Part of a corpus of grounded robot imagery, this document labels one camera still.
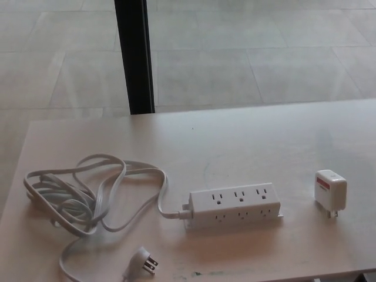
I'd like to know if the white flat power cord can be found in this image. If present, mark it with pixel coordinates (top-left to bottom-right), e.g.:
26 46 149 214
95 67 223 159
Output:
22 152 193 282

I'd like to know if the white angled three-prong plug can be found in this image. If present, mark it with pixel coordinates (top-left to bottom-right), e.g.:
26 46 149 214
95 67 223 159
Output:
122 246 159 278

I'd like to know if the white wall charger adapter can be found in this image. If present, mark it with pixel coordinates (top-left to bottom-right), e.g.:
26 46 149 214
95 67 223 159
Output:
314 169 348 220

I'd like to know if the white multi-outlet power strip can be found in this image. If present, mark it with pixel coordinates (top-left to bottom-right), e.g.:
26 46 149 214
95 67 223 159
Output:
181 182 284 233

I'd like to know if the black window frame post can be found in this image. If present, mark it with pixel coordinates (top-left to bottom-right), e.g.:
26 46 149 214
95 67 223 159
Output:
113 0 156 115

